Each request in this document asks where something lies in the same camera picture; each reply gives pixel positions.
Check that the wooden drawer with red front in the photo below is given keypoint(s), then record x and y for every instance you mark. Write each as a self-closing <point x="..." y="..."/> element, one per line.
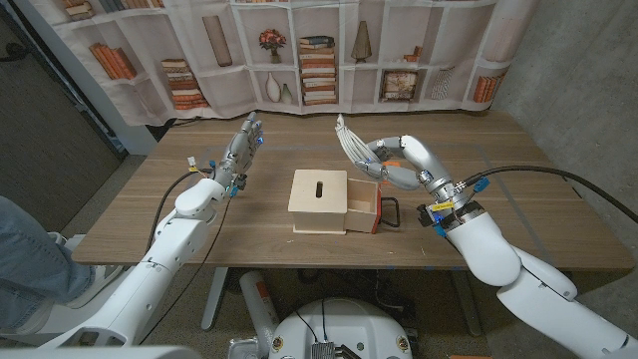
<point x="361" y="199"/>

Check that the light wooden box with slot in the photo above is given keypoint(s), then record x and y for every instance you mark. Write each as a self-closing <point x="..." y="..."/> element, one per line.
<point x="319" y="204"/>

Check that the person leg in blue jeans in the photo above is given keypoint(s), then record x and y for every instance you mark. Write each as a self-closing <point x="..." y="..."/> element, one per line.
<point x="35" y="269"/>

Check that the printed bookshelf backdrop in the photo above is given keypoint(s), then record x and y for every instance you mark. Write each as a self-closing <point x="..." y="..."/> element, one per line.
<point x="224" y="95"/>

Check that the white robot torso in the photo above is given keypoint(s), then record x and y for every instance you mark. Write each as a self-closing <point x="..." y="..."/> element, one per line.
<point x="344" y="324"/>

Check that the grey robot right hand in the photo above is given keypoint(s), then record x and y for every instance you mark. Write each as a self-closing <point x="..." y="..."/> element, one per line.
<point x="423" y="159"/>

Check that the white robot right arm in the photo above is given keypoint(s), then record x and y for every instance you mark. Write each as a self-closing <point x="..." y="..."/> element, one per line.
<point x="498" y="254"/>

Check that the orange block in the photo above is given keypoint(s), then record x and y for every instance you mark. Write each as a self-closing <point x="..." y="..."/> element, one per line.
<point x="393" y="163"/>

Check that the white cylinder with orange label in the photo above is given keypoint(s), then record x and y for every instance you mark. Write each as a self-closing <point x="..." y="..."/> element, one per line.
<point x="256" y="304"/>

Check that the grey table leg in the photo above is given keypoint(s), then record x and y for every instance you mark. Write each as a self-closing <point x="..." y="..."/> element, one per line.
<point x="466" y="304"/>
<point x="215" y="299"/>

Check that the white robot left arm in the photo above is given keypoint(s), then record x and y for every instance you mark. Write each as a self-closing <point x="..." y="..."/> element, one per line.
<point x="159" y="259"/>

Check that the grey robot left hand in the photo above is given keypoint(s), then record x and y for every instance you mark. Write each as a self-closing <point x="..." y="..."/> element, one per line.
<point x="238" y="149"/>

